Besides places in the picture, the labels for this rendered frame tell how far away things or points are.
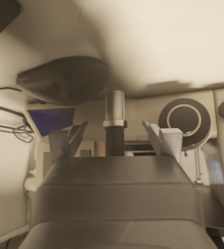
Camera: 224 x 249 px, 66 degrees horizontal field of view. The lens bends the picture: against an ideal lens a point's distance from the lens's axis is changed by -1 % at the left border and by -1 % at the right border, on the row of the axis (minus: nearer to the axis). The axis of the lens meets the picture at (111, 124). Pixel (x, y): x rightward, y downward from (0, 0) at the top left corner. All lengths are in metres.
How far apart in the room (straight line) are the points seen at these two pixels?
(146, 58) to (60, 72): 0.08
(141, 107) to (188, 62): 0.11
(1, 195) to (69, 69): 0.65
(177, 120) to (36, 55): 0.17
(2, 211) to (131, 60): 0.70
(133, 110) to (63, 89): 0.14
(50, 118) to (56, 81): 0.14
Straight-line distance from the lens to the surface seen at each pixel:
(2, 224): 0.80
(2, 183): 0.76
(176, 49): 0.18
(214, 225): 0.26
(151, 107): 0.28
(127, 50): 0.17
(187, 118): 0.23
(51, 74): 0.18
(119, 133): 0.22
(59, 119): 0.31
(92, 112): 0.29
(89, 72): 0.17
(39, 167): 0.37
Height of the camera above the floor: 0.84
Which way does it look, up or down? 9 degrees down
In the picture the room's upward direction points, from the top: 179 degrees clockwise
